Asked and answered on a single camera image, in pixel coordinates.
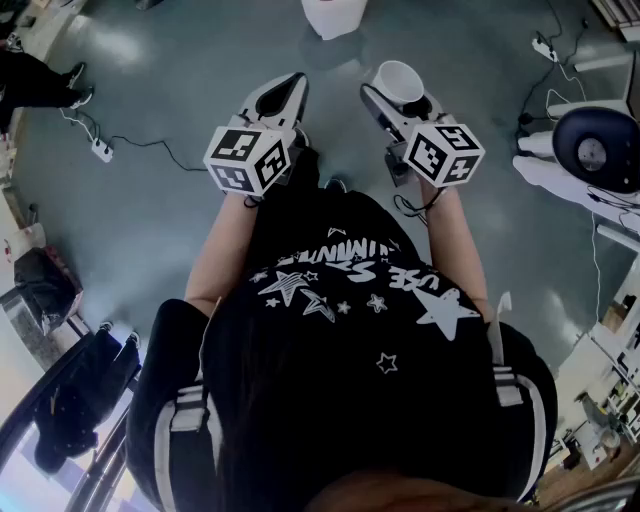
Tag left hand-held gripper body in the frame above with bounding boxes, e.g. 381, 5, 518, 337
203, 113, 307, 195

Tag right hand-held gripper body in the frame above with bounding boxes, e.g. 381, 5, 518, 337
384, 113, 486, 189

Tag white cup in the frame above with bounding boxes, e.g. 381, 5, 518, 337
373, 60, 427, 108

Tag white bin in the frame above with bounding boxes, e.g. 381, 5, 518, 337
300, 0, 369, 42

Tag person's right forearm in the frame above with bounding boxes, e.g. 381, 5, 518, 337
417, 185, 492, 322

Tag person's left forearm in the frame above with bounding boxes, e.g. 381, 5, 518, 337
183, 191, 257, 307

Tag white and blue robot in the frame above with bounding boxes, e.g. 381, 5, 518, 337
511, 106, 640, 237

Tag white power strip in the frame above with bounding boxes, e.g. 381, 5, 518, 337
531, 36, 559, 63
90, 138, 116, 164

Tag person's black star-print shirt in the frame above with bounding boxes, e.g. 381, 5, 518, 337
124, 187, 559, 512

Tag black plastic bag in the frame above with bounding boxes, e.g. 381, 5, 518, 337
13, 245, 85, 334

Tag cluttered white desk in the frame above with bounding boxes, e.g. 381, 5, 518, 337
553, 279, 640, 472

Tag black power cable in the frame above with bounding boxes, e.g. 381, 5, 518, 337
516, 0, 590, 140
108, 133, 209, 174

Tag white power cable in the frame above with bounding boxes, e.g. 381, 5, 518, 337
543, 58, 590, 122
590, 209, 602, 322

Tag white table frame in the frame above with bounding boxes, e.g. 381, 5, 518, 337
572, 48, 640, 118

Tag grey harness strap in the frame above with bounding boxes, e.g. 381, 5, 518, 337
168, 382, 214, 434
485, 291, 525, 407

